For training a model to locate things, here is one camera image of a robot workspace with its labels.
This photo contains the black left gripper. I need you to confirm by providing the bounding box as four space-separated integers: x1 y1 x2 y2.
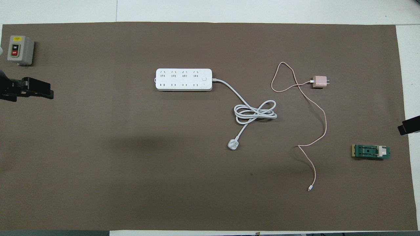
0 69 54 102

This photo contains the brown table mat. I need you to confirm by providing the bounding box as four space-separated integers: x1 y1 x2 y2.
0 22 413 231

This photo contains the white power strip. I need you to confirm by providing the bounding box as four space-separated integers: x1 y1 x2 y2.
155 68 213 92

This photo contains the grey on-off switch box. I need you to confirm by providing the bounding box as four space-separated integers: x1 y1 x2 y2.
7 35 35 66

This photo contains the pink charging cable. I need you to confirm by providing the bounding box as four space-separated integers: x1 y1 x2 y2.
271 62 327 191

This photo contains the green knife switch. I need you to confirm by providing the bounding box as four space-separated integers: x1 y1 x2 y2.
352 144 391 161

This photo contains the pink charger adapter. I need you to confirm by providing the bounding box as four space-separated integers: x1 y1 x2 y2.
311 75 329 88

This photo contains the white power strip cord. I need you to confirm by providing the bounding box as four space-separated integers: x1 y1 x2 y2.
212 78 278 151

